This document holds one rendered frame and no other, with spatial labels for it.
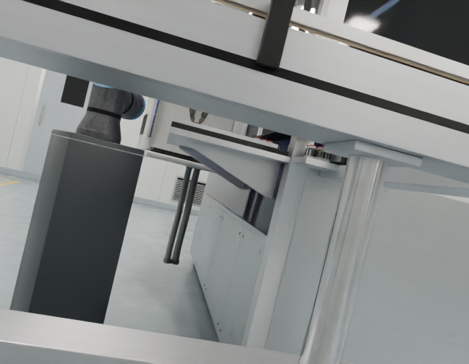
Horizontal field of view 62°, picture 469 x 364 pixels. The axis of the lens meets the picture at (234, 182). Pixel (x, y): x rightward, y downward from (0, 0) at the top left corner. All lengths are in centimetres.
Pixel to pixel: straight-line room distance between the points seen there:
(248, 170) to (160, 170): 547
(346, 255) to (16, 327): 39
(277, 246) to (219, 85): 95
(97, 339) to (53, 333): 5
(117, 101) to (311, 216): 76
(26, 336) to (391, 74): 49
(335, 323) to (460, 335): 124
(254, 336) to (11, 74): 645
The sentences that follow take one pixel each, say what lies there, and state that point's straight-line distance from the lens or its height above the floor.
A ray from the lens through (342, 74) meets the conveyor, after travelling 46.
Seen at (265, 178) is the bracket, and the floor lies 80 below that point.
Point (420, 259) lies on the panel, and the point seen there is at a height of 64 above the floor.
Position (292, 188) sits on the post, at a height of 78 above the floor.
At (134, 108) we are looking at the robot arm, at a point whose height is 93.
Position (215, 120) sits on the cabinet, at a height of 107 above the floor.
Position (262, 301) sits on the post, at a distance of 135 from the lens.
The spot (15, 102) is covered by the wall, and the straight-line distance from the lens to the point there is 722.
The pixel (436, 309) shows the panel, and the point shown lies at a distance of 165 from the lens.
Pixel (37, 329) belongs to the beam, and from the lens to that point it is 51.
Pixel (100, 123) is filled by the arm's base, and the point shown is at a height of 84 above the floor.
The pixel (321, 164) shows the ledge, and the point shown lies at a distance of 118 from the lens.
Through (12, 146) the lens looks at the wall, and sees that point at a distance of 718.
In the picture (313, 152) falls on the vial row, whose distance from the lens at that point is 124.
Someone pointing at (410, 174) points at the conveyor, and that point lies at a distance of 91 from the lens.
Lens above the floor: 76
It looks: level
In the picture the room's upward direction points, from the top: 14 degrees clockwise
